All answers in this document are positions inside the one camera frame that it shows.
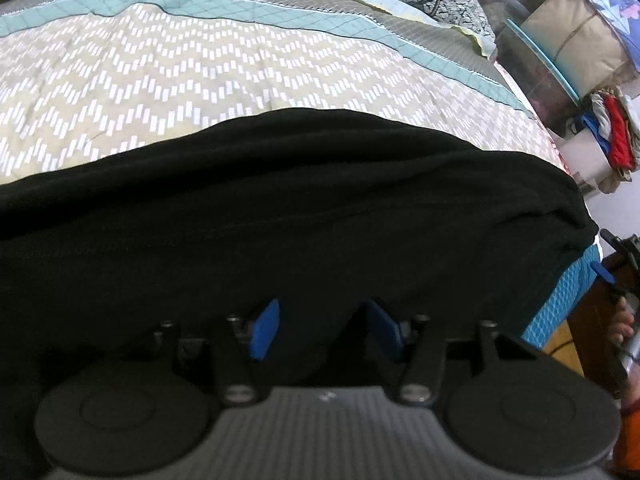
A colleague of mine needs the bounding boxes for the patterned bed sheet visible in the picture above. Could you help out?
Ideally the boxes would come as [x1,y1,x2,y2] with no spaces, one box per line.
[0,0,603,351]

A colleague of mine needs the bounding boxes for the black pants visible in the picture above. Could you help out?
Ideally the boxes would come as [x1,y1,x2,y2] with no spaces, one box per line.
[0,108,600,480]

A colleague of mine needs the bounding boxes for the beige wrapped bundle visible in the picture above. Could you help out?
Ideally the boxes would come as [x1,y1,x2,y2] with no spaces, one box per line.
[520,0,632,98]

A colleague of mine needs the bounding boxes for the wooden bed frame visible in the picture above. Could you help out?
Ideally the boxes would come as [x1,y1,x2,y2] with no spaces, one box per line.
[542,255,633,403]

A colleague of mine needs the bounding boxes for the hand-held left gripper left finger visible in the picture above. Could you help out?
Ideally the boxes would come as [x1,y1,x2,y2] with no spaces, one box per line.
[151,299,281,407]

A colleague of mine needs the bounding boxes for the person's foot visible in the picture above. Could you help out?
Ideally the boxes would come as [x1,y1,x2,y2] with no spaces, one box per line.
[607,297,638,347]

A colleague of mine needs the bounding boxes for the blue printed bag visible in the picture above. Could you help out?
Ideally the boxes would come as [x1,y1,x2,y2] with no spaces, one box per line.
[547,0,640,68]

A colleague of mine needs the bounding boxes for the orange object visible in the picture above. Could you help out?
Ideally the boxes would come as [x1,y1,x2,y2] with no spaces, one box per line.
[616,401,640,480]

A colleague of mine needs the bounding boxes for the pile of coloured clothes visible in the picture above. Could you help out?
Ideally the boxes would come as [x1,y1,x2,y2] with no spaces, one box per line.
[574,85,640,196]

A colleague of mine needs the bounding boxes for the clear bag with teal edge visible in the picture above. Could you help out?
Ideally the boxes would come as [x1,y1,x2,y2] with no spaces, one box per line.
[494,17,583,137]

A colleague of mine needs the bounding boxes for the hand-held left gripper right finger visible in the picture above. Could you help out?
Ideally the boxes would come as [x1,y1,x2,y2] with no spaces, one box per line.
[359,300,543,407]

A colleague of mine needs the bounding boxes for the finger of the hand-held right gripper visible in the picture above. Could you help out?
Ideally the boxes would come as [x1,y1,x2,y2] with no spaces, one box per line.
[599,228,640,263]
[591,261,623,303]

